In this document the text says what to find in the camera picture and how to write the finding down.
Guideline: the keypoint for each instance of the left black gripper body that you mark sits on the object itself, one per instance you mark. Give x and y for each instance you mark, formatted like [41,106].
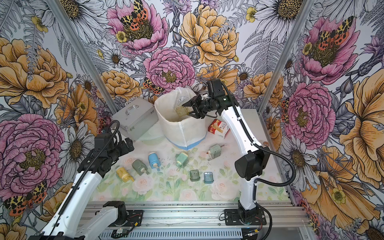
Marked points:
[126,145]

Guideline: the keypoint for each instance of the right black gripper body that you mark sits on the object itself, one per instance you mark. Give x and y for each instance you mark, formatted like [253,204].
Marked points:
[199,105]

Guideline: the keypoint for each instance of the yellow pencil sharpener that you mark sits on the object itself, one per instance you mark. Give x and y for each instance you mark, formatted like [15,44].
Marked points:
[124,175]

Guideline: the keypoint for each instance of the dark green pencil sharpener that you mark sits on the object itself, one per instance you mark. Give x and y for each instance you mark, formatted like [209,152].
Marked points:
[140,167]

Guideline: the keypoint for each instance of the translucent yellow shavings tray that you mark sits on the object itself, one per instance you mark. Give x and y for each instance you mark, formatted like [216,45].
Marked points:
[182,111]

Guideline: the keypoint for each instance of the blue pencil sharpener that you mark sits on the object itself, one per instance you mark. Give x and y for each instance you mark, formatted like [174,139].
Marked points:
[154,161]

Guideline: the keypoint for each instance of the grey-green pencil sharpener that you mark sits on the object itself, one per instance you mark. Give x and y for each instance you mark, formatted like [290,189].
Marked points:
[215,151]

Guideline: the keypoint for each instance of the translucent blue shavings tray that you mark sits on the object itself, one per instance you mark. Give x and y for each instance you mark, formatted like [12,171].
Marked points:
[208,178]

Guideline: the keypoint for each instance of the translucent green shavings tray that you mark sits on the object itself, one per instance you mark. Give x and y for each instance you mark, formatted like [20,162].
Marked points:
[194,175]

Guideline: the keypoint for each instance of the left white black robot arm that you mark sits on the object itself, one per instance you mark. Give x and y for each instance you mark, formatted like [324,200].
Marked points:
[64,225]

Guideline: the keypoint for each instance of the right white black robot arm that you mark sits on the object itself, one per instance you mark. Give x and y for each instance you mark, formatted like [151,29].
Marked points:
[254,156]

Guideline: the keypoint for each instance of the teal square pencil sharpener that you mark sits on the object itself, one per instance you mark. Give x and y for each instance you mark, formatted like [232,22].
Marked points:
[182,160]

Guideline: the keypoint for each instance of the red white bandage box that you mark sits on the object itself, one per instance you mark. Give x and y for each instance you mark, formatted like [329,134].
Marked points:
[218,128]

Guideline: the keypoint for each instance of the silver aluminium case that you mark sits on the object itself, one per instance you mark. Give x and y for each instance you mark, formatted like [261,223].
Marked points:
[136,118]

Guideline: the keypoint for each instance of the white lined trash bin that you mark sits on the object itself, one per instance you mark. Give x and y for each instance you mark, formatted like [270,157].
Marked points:
[184,132]

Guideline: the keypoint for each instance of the pale green round lid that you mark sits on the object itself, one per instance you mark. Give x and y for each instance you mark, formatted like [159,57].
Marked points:
[154,133]

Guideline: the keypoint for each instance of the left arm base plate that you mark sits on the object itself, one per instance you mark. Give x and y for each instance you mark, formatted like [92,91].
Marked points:
[134,219]

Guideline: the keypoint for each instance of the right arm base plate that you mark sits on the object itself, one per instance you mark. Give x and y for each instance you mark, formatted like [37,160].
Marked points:
[237,217]

